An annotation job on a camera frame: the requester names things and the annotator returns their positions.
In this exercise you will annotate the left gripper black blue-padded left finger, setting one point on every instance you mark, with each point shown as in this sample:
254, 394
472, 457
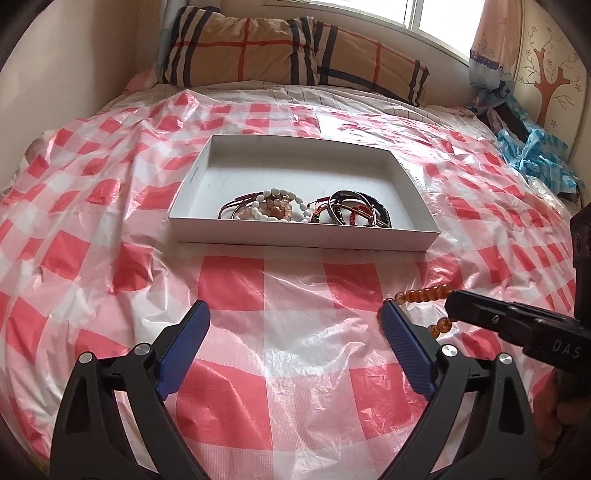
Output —
89, 440

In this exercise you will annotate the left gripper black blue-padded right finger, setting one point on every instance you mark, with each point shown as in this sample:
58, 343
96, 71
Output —
499, 441

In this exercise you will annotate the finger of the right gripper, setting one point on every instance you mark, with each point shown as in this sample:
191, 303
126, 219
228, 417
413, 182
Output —
509, 320

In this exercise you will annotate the silver bangle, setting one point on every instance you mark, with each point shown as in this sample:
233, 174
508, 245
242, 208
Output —
344, 206

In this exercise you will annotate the person's hand holding gripper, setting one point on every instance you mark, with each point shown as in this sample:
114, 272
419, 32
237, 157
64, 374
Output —
558, 420

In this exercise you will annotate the blue crumpled plastic bag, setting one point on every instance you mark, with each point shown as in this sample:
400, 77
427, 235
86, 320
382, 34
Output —
535, 159

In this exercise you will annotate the red white checkered plastic cloth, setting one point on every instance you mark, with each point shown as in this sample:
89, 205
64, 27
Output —
295, 380

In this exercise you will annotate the white cardboard box tray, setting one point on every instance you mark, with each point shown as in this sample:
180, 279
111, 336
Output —
230, 166

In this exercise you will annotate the headboard with tree pattern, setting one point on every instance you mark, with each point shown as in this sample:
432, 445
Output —
552, 84

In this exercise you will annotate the pink blue curtain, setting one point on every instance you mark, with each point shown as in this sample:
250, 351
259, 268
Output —
494, 54

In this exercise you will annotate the plaid tan pillow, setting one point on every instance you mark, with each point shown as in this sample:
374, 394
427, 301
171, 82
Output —
205, 47

